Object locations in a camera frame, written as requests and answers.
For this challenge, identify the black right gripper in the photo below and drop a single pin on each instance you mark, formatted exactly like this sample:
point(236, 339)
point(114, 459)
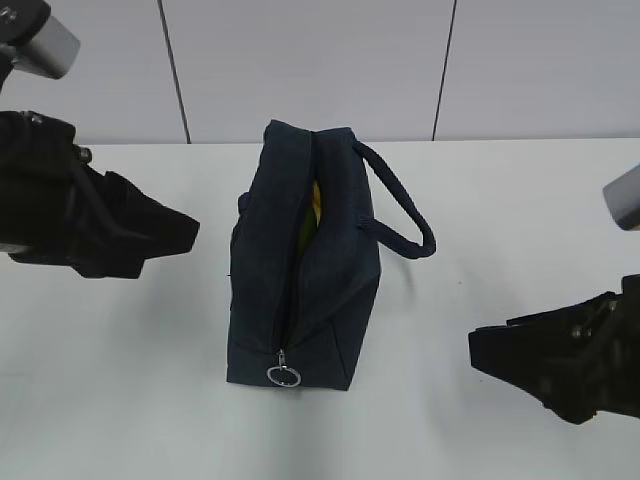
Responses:
point(582, 359)

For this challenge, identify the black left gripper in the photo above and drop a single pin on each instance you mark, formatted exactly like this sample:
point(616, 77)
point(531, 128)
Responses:
point(57, 211)

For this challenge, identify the navy blue lunch bag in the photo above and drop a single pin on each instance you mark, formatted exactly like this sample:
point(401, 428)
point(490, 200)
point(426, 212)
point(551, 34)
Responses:
point(300, 322)

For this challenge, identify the green cucumber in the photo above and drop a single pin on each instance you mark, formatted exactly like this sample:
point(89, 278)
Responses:
point(307, 232)

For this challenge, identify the yellow pear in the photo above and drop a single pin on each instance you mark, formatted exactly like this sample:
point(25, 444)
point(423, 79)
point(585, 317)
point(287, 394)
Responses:
point(316, 202)

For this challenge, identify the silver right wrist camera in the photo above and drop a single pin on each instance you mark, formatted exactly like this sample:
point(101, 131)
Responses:
point(622, 198)

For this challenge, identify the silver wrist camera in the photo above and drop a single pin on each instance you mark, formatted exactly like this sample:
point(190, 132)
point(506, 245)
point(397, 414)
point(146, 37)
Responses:
point(622, 198)
point(33, 40)

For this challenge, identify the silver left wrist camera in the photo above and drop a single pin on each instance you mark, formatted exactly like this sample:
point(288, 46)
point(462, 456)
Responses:
point(33, 40)

